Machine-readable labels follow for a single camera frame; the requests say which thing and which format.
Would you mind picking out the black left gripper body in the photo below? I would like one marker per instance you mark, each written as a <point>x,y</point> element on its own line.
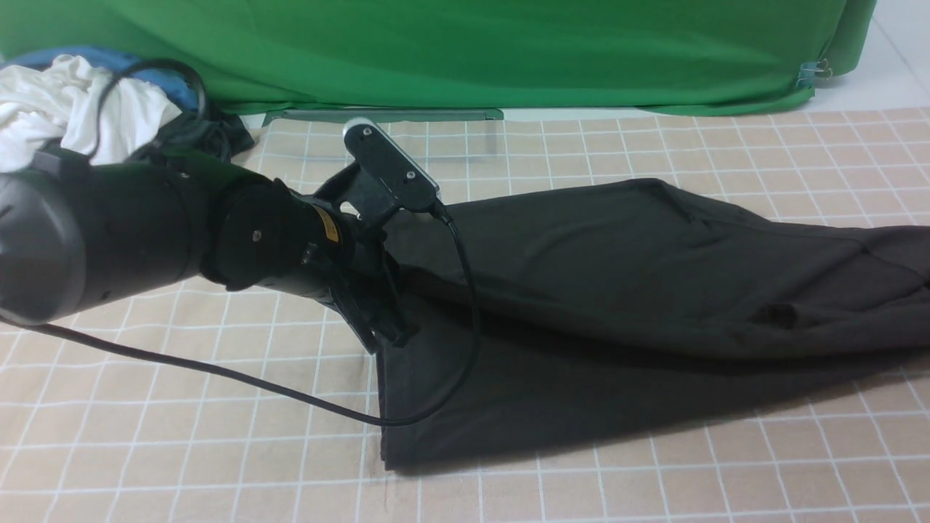
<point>348,243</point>

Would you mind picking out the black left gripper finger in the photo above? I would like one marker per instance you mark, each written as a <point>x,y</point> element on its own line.
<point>373,311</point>

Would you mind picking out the dark gray long-sleeve top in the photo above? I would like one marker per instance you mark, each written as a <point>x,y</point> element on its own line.
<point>612,310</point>

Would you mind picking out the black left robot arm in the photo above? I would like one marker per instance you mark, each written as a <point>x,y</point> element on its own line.
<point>77,236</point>

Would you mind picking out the beige grid-pattern tablecloth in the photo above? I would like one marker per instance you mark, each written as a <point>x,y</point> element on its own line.
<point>87,437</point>

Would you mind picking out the green metal bar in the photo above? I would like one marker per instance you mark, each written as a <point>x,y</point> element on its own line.
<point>383,115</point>

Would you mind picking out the dark teal crumpled shirt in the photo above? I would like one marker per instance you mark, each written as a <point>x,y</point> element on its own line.
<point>219,134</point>

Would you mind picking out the white crumpled shirt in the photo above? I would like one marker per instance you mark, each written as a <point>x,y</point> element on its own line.
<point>61,103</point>

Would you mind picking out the green backdrop cloth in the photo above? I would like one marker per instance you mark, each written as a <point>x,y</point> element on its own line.
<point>692,58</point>

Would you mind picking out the blue binder clip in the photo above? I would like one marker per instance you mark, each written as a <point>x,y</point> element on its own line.
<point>811,72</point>

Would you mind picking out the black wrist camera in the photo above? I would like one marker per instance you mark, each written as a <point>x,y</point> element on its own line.
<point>381,158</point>

